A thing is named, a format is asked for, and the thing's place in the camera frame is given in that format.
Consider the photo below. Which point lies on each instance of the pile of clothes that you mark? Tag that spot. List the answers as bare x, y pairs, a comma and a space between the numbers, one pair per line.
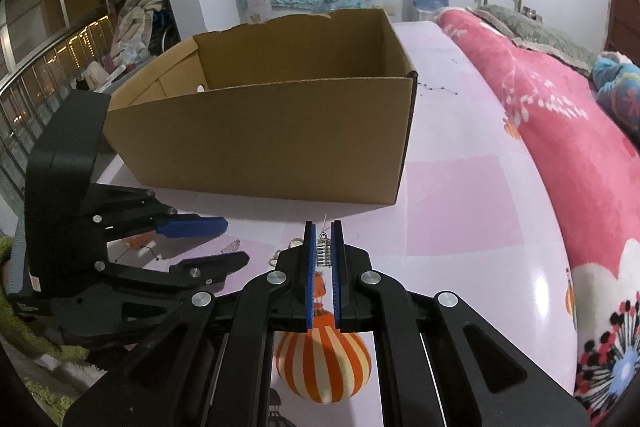
135, 17

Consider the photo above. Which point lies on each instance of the metal window railing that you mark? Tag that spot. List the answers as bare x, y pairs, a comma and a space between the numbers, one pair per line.
50, 72

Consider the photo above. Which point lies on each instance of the blue floral blanket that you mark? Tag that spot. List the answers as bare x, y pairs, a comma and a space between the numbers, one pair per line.
620, 92

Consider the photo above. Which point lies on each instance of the green fluffy rug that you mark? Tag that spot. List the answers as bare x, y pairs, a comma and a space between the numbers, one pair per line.
40, 372

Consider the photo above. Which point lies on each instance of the pink floral blanket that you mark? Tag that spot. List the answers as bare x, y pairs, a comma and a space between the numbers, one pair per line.
550, 132

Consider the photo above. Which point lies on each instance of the brown door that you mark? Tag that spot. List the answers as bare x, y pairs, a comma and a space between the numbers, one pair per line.
625, 7

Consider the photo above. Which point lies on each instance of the small silver clip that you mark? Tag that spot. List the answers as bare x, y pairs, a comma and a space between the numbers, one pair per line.
324, 252
230, 247

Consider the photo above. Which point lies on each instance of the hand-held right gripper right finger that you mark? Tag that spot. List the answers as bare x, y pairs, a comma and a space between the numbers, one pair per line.
337, 277

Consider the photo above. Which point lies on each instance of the brown cardboard box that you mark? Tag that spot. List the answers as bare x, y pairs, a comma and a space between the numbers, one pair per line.
275, 142

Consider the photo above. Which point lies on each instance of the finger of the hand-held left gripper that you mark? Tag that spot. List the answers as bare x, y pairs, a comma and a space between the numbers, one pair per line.
210, 267
190, 227

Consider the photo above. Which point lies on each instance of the grey green pillow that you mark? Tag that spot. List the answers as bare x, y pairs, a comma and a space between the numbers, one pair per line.
525, 29

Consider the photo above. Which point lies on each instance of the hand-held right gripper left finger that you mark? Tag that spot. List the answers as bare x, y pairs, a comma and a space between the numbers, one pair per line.
311, 277

